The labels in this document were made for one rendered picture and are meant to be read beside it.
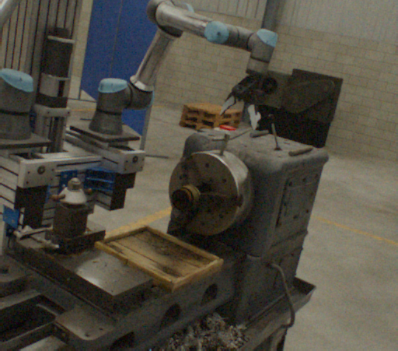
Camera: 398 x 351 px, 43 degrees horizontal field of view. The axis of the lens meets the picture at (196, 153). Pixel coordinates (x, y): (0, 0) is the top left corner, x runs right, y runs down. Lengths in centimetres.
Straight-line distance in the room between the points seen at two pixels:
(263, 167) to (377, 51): 993
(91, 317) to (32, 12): 122
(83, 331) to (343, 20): 1110
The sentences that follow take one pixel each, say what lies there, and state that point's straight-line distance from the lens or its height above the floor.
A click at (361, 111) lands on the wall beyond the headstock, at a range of 1178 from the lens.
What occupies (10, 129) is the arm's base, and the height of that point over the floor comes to 120.
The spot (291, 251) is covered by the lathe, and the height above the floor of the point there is 79.
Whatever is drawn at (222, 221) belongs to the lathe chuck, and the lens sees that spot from 188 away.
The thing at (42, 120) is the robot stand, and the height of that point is 120.
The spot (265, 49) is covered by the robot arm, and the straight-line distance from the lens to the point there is 186.
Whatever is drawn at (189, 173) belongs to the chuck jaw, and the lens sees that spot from 186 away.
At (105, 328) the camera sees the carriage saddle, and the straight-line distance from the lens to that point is 135.
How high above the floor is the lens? 162
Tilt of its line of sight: 12 degrees down
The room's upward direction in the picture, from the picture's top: 12 degrees clockwise
